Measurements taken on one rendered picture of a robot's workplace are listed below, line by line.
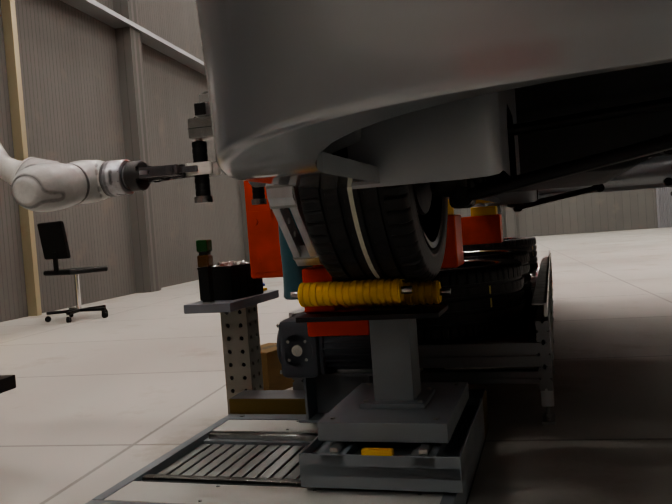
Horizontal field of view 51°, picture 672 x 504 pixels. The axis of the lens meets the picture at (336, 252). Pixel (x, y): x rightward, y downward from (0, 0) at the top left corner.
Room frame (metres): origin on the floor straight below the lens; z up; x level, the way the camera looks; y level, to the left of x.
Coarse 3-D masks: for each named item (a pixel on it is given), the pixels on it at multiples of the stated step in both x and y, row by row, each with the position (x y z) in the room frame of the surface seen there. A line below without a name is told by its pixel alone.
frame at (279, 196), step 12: (276, 192) 1.56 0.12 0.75; (288, 192) 1.55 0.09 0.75; (276, 204) 1.57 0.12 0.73; (288, 204) 1.56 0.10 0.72; (300, 204) 1.60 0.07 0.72; (276, 216) 1.60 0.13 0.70; (288, 216) 1.63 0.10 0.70; (300, 216) 1.59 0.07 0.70; (288, 228) 1.62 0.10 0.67; (300, 228) 1.61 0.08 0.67; (288, 240) 1.65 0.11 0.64; (300, 240) 1.69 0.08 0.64; (300, 252) 1.69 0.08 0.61; (312, 252) 1.67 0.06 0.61; (300, 264) 1.71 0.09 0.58; (312, 264) 1.70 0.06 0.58
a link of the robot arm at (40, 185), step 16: (0, 144) 1.79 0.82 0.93; (0, 160) 1.68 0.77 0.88; (16, 160) 1.68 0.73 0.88; (32, 160) 1.65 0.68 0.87; (48, 160) 1.67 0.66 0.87; (0, 176) 1.68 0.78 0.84; (16, 176) 1.59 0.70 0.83; (32, 176) 1.58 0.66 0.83; (48, 176) 1.60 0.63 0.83; (64, 176) 1.64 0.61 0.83; (80, 176) 1.70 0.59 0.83; (16, 192) 1.59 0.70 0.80; (32, 192) 1.58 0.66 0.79; (48, 192) 1.60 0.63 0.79; (64, 192) 1.64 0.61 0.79; (80, 192) 1.69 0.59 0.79; (32, 208) 1.60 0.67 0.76; (48, 208) 1.62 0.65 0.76; (64, 208) 1.69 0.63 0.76
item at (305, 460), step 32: (480, 416) 1.87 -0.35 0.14; (320, 448) 1.67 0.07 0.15; (352, 448) 1.60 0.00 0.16; (384, 448) 1.53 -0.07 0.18; (416, 448) 1.55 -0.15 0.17; (448, 448) 1.60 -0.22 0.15; (320, 480) 1.56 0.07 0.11; (352, 480) 1.54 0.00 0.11; (384, 480) 1.52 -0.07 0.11; (416, 480) 1.50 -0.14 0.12; (448, 480) 1.48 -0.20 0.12
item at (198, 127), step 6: (192, 120) 1.69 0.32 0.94; (198, 120) 1.69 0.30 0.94; (204, 120) 1.68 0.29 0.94; (210, 120) 1.68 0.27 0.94; (192, 126) 1.69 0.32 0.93; (198, 126) 1.69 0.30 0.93; (204, 126) 1.69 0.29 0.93; (210, 126) 1.68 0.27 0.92; (192, 132) 1.69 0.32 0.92; (198, 132) 1.69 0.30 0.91; (204, 132) 1.69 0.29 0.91; (210, 132) 1.68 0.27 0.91; (192, 138) 1.70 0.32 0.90; (198, 138) 1.69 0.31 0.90; (204, 138) 1.70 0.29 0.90; (210, 138) 1.71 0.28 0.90
